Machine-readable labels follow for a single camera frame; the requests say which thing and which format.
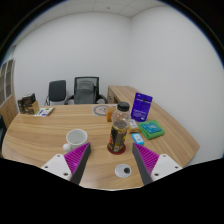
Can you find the orange cardboard box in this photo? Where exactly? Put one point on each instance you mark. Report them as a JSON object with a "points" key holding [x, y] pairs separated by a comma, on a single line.
{"points": [[110, 114]]}

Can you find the grey mesh office chair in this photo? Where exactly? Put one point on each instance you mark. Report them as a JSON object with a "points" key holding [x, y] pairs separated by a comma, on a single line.
{"points": [[86, 90]]}

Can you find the small pale yellow box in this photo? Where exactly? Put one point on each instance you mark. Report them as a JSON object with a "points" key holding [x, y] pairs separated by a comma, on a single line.
{"points": [[134, 126]]}

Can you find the white printed booklet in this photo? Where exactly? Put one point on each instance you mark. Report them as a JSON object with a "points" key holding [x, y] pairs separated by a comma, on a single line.
{"points": [[43, 112]]}

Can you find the round grey patterned disc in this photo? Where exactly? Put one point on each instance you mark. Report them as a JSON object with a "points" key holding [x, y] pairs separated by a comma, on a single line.
{"points": [[99, 110]]}

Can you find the wooden cabinet with glass doors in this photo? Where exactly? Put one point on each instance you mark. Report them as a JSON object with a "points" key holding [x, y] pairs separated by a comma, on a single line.
{"points": [[7, 96]]}

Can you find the flat round red coaster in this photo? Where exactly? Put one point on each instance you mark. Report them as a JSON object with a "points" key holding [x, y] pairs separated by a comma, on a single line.
{"points": [[116, 152]]}

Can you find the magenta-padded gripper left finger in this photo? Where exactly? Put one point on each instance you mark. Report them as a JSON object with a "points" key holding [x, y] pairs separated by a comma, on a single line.
{"points": [[60, 165]]}

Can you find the black leather sofa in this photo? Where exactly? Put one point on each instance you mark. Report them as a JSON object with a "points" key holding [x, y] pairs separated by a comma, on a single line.
{"points": [[1, 128]]}

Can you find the small blue box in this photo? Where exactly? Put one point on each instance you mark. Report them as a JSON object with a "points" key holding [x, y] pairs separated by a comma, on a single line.
{"points": [[137, 139]]}

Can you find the wooden side desk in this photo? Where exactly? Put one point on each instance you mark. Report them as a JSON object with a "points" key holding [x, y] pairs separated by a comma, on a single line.
{"points": [[121, 92]]}

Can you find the white ceramic mug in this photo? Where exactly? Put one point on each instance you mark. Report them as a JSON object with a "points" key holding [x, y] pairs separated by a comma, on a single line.
{"points": [[76, 138]]}

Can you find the small dark brown box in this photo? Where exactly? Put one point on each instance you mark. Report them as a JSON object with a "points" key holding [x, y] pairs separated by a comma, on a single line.
{"points": [[20, 106]]}

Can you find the clear bottle with black cap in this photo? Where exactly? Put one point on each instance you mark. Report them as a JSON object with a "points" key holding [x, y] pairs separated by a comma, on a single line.
{"points": [[118, 130]]}

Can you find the black office chair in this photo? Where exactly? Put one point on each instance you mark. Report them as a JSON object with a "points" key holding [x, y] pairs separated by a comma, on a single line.
{"points": [[57, 90]]}

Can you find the purple standing sign card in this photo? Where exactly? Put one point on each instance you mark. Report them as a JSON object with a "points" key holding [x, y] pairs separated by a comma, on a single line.
{"points": [[141, 106]]}

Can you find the small white disc black dot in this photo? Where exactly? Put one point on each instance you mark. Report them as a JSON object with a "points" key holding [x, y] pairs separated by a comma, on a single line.
{"points": [[121, 171]]}

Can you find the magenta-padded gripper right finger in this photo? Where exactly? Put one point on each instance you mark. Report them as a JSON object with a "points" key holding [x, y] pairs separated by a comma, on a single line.
{"points": [[163, 165]]}

